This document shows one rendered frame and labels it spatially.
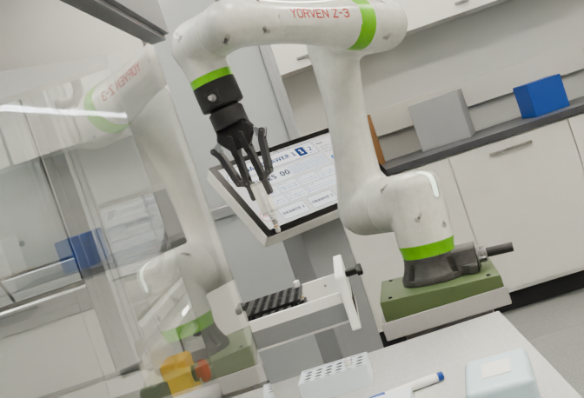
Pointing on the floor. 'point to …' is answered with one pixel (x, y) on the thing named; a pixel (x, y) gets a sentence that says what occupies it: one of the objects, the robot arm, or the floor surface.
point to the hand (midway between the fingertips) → (263, 197)
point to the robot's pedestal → (446, 315)
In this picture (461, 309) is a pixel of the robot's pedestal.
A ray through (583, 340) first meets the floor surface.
